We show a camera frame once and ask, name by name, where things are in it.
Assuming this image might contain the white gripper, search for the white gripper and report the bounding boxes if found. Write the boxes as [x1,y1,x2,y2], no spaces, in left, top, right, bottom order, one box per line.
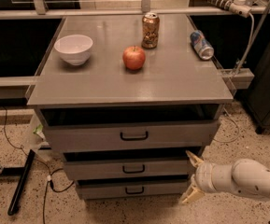
[179,150,220,204]

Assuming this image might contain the grey drawer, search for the grey drawer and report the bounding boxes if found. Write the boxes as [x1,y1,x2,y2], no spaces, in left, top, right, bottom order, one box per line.
[64,147,201,180]
[76,175,189,200]
[37,104,221,153]

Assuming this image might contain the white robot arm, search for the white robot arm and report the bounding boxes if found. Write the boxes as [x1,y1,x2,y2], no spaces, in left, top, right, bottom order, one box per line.
[179,150,270,204]

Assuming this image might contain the grey top drawer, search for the grey top drawer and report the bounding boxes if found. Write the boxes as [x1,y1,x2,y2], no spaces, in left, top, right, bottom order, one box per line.
[37,104,221,153]

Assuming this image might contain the grey drawer cabinet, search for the grey drawer cabinet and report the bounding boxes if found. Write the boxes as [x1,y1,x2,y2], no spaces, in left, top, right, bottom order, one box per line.
[25,13,237,201]

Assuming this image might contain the grey bottom drawer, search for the grey bottom drawer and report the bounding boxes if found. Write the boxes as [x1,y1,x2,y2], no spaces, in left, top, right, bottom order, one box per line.
[76,175,189,200]

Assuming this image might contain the dark cabinet at right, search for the dark cabinet at right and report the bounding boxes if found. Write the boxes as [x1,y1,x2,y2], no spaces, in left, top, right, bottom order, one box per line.
[242,12,270,134]

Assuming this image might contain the blue soda can lying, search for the blue soda can lying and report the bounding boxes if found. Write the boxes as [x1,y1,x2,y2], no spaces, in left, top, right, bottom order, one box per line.
[190,30,214,61]

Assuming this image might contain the red apple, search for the red apple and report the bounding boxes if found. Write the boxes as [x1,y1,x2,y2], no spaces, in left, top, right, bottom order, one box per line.
[122,46,146,71]

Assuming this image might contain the gold soda can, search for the gold soda can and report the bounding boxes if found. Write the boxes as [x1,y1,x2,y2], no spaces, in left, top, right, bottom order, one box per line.
[141,12,160,49]

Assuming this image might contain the plastic bag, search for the plastic bag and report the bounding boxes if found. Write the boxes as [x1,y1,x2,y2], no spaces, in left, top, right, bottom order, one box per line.
[24,114,49,152]

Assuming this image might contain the white ceramic bowl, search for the white ceramic bowl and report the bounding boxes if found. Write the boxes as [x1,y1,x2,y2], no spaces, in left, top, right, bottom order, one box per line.
[54,35,93,66]

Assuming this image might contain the white power strip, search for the white power strip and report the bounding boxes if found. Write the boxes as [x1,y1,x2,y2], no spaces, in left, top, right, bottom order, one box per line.
[203,0,251,18]

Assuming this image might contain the black floor bar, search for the black floor bar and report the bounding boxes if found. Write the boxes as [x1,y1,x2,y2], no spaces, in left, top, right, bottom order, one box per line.
[7,150,35,216]

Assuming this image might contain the white cable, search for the white cable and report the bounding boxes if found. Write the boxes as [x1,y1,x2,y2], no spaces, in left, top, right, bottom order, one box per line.
[212,12,256,144]

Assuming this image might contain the black floor cable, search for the black floor cable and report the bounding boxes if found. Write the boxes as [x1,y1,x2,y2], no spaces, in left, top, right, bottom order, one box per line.
[2,105,75,224]

